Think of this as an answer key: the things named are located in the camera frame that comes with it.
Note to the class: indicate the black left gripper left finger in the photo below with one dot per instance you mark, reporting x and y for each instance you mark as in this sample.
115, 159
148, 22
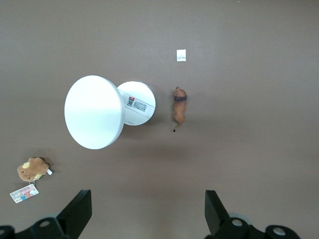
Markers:
77, 214

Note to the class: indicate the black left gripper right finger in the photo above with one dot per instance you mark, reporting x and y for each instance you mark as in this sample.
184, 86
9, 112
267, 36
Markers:
214, 214

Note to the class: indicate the brown lion statue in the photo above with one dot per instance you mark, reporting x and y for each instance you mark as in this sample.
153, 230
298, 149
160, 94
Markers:
180, 109

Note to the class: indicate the brown table cover sheet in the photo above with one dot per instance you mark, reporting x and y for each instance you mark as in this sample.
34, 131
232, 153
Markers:
249, 124

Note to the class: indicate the white round desk lamp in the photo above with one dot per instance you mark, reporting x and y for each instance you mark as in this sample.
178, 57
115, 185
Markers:
92, 112

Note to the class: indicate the small paper sticker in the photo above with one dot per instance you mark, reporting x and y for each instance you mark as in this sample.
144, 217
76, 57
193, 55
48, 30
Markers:
181, 55

